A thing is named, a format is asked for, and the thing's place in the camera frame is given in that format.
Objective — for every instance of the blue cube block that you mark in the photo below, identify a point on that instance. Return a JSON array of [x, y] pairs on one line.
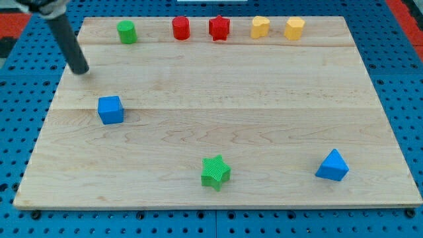
[[110, 110]]

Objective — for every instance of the red cylinder block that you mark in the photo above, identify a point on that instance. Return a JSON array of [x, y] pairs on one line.
[[181, 28]]

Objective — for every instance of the green cylinder block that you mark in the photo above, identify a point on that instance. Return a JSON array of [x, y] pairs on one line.
[[127, 32]]

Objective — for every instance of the yellow heart block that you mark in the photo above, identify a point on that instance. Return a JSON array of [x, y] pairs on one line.
[[260, 27]]

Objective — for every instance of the red star block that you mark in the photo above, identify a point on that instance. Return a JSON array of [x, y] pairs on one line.
[[219, 28]]

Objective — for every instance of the yellow hexagon block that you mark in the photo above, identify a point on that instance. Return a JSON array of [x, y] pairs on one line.
[[294, 28]]

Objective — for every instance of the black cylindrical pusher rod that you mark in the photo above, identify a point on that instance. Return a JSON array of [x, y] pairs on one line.
[[68, 44]]

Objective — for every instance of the green star block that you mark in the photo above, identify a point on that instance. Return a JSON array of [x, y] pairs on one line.
[[215, 172]]

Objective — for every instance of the blue triangle block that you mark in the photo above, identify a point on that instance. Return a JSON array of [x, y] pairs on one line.
[[333, 167]]

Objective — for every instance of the wooden board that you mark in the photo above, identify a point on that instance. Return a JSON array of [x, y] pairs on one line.
[[272, 107]]

